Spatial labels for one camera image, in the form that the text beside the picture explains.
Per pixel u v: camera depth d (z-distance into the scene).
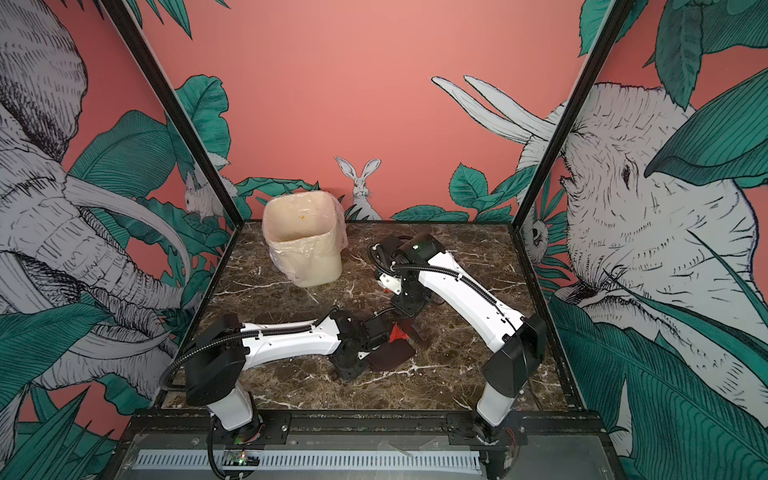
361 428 0.75
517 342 0.43
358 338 0.60
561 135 0.93
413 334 0.80
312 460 0.70
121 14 0.69
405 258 0.52
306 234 1.03
